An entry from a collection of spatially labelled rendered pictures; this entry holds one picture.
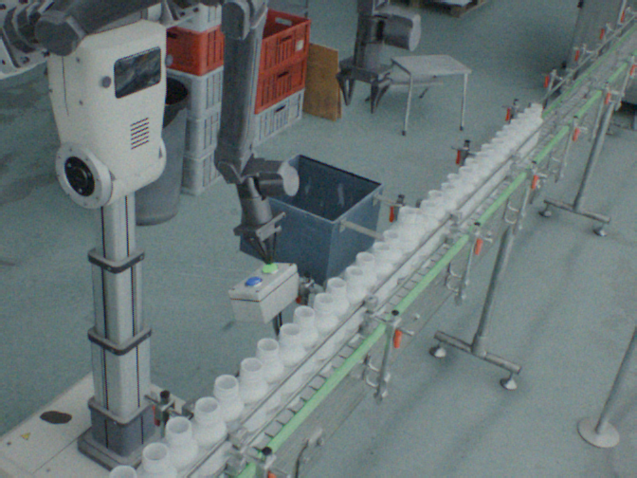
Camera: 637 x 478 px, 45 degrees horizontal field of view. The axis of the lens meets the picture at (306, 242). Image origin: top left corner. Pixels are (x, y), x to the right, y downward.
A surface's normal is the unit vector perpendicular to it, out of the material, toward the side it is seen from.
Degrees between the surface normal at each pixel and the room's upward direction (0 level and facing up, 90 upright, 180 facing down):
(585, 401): 0
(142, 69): 90
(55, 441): 0
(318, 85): 100
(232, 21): 111
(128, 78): 90
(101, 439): 90
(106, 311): 90
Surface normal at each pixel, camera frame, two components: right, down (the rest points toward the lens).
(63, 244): 0.09, -0.84
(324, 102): -0.51, 0.53
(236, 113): -0.30, 0.76
